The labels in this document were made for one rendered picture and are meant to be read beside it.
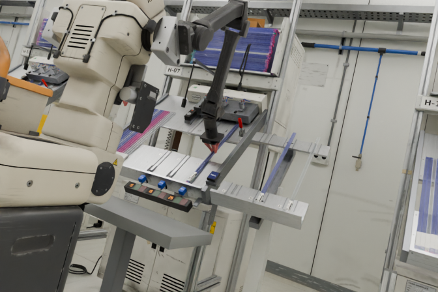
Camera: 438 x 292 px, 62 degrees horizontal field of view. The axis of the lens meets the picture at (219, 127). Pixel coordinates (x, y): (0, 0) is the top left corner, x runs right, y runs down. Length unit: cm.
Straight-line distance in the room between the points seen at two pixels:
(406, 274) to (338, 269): 174
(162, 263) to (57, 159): 136
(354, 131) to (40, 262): 293
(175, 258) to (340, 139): 196
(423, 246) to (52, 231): 112
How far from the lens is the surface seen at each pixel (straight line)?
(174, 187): 166
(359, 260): 340
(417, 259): 142
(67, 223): 86
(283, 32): 210
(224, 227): 187
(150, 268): 211
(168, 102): 230
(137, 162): 183
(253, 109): 198
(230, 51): 156
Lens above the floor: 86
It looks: 5 degrees up
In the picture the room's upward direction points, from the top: 14 degrees clockwise
